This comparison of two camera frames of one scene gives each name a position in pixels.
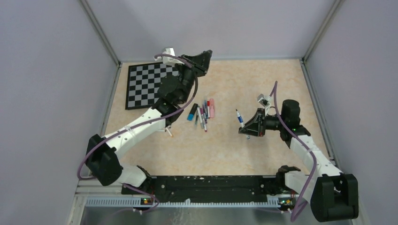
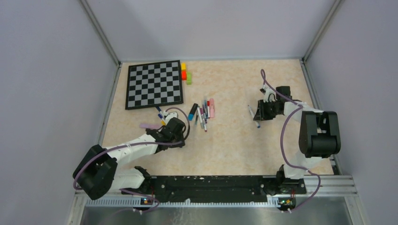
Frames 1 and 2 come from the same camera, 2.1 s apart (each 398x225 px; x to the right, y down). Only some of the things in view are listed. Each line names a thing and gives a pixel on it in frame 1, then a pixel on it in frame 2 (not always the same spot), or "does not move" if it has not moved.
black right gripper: x=254 y=127 -> x=261 y=115
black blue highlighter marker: x=192 y=112 does not move
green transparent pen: x=196 y=118 does not move
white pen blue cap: x=242 y=123 -> x=253 y=115
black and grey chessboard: x=143 y=82 does not move
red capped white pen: x=209 y=109 does not move
